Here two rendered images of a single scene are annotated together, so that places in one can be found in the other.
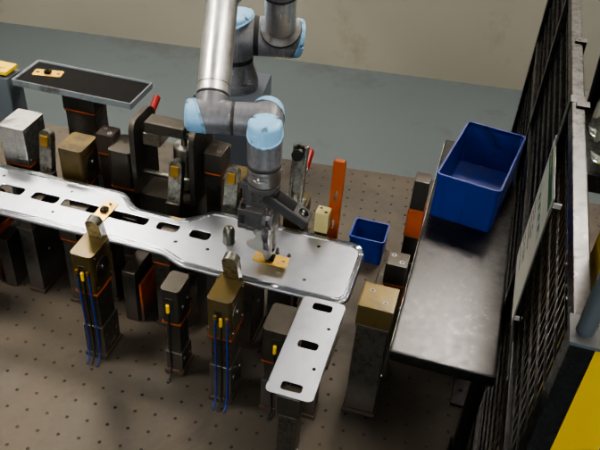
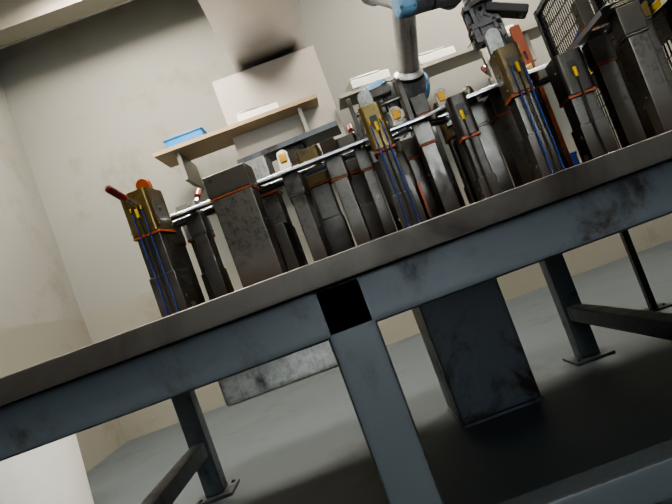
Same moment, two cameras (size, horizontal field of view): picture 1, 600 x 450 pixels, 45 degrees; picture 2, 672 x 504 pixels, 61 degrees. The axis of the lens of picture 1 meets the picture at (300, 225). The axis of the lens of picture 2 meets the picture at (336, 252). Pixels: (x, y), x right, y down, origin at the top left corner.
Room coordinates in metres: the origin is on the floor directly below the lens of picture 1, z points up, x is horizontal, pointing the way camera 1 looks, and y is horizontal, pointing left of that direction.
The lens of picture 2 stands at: (-0.12, 0.87, 0.67)
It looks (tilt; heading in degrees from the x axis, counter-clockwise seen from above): 2 degrees up; 353
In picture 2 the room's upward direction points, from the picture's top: 20 degrees counter-clockwise
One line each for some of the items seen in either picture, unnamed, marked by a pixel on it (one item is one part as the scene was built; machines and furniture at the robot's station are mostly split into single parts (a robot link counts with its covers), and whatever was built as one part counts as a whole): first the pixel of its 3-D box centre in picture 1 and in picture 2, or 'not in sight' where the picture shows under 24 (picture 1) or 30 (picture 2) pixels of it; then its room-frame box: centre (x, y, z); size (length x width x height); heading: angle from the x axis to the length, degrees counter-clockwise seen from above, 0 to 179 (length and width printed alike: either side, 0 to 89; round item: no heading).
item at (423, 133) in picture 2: (172, 272); (437, 173); (1.43, 0.33, 0.84); 0.12 x 0.05 x 0.29; 166
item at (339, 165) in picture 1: (330, 240); (543, 102); (1.49, -0.08, 0.95); 0.03 x 0.01 x 0.50; 76
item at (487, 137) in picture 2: not in sight; (491, 152); (1.39, 0.17, 0.84); 0.05 x 0.05 x 0.29; 76
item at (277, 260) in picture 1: (270, 257); not in sight; (1.31, 0.06, 1.03); 0.08 x 0.04 x 0.01; 76
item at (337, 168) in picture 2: (84, 250); (351, 206); (1.49, 0.58, 0.84); 0.12 x 0.05 x 0.29; 166
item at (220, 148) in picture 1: (218, 211); (439, 158); (1.63, 0.23, 0.91); 0.07 x 0.05 x 0.42; 166
